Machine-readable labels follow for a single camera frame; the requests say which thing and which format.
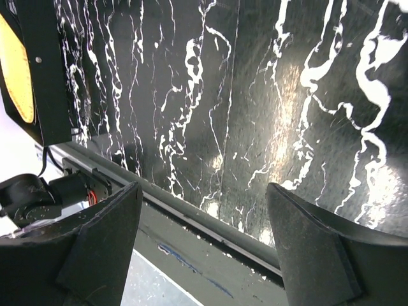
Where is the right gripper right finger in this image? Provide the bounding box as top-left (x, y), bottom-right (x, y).
top-left (266, 183), bottom-right (407, 305)

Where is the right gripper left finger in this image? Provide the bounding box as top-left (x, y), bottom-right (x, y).
top-left (1, 182), bottom-right (143, 305)

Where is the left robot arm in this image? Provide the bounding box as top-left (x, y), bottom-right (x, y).
top-left (1, 171), bottom-right (112, 228)

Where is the black wire dish rack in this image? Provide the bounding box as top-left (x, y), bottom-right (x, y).
top-left (1, 1), bottom-right (71, 147)

